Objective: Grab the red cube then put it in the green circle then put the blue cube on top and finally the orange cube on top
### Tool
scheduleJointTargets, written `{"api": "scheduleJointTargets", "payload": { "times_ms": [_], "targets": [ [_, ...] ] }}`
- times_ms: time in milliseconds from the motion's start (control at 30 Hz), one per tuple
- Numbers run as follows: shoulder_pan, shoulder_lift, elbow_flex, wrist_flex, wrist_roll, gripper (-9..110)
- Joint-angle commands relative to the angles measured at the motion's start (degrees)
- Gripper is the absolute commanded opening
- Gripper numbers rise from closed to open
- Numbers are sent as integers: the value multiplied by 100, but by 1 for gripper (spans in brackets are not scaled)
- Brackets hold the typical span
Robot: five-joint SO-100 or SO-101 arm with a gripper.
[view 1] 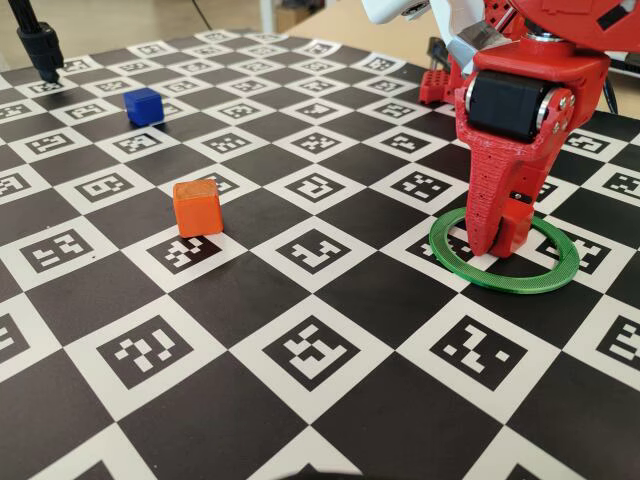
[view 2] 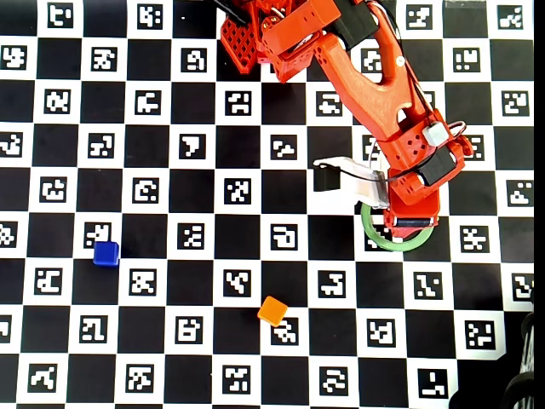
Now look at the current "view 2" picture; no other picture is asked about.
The red-orange gripper finger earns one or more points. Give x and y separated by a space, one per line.
409 231

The red-orange gripper body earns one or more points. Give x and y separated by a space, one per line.
414 222

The blue cube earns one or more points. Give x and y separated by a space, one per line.
106 254

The orange cube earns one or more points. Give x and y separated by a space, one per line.
272 311

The small grey block on wrist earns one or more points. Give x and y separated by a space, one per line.
436 134

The black flexible gooseneck stand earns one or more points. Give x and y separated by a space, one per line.
528 349

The black white marker checkerboard mat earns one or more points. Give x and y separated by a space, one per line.
236 236

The clear tape strip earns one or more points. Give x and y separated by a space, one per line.
464 3

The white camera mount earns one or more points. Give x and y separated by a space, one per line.
366 187

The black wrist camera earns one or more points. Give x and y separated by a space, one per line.
327 179

